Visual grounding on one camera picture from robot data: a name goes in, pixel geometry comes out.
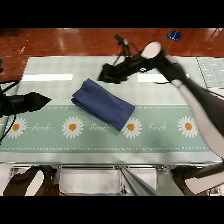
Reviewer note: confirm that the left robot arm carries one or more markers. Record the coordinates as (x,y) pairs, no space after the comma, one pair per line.
(13,103)

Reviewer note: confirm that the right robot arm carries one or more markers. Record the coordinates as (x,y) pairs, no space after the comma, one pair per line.
(208,113)

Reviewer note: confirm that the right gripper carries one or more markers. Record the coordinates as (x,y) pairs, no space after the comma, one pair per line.
(115,72)

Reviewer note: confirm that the silver frame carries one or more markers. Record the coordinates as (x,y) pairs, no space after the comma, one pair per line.
(90,180)

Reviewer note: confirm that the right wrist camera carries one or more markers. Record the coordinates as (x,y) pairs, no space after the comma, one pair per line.
(121,40)

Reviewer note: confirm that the blue shirt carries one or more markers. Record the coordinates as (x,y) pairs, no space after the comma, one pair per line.
(103,104)

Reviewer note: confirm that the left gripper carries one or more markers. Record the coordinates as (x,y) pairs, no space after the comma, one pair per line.
(34,100)

